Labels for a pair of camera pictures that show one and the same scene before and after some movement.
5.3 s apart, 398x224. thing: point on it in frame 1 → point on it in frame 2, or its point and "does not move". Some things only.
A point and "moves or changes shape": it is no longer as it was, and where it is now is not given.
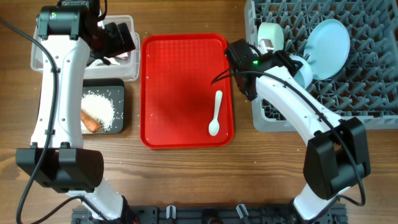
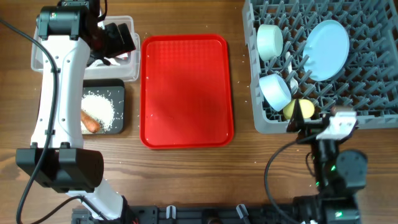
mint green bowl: (274, 32) does not move
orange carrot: (91, 124) does not move
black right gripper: (286, 60) → (311, 128)
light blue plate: (326, 46) does not move
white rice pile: (99, 107) does not move
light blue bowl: (304, 75) moves or changes shape
